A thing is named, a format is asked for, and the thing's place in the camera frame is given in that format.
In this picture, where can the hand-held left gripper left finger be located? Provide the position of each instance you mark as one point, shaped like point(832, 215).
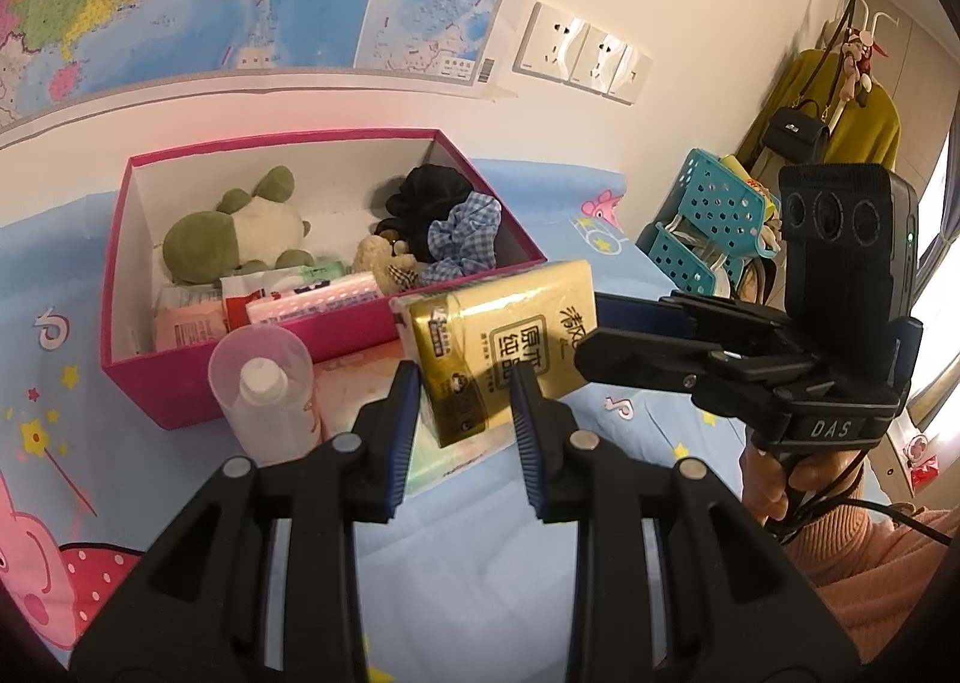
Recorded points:
point(401, 428)

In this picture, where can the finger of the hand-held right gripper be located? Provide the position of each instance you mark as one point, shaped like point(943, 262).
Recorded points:
point(645, 312)
point(645, 357)

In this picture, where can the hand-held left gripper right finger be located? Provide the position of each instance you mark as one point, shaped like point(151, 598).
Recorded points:
point(529, 443)

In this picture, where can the pastel tissue pack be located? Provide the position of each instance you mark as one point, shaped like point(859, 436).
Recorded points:
point(345, 383)

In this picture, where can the gold tissue pack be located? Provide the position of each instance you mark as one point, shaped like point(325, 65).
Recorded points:
point(495, 346)

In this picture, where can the pink and white wipe pack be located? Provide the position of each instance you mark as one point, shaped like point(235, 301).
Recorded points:
point(322, 301)

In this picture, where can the beige teddy bear plush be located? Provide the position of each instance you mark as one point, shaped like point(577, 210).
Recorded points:
point(379, 259)

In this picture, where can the blue checkered scrunchie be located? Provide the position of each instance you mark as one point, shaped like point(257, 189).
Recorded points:
point(465, 233)

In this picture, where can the red and white packet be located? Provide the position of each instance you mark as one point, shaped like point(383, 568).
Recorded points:
point(247, 289)

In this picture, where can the black scrunchie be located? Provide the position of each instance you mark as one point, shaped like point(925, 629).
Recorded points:
point(431, 192)

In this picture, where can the green frog plush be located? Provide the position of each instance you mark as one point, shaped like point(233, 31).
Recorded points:
point(217, 233)

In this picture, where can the pink cardboard box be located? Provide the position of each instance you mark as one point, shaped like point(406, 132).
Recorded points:
point(195, 188)

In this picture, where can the person's right forearm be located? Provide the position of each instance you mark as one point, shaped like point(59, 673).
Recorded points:
point(870, 578)

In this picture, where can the person's right hand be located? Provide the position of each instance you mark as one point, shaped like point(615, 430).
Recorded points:
point(817, 480)

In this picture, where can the teal perforated basket rack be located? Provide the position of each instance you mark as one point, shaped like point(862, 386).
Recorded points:
point(712, 203)

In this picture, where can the white pump lotion bottle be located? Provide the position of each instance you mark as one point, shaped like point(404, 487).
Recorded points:
point(262, 413)

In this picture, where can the yellow hanging garment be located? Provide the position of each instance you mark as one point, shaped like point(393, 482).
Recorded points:
point(870, 128)

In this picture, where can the small black bag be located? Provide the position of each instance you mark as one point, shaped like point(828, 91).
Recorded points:
point(795, 127)

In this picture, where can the small red ornament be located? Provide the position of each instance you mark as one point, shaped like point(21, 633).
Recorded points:
point(924, 465)

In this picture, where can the hanging plush toy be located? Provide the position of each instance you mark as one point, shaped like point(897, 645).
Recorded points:
point(859, 57)

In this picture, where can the white coat hook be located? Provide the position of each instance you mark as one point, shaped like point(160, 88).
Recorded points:
point(877, 20)

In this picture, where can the printed cartoon blanket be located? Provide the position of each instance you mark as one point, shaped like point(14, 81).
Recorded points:
point(60, 278)

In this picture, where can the white wall socket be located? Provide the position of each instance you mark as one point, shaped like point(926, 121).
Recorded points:
point(546, 38)
point(596, 57)
point(631, 76)

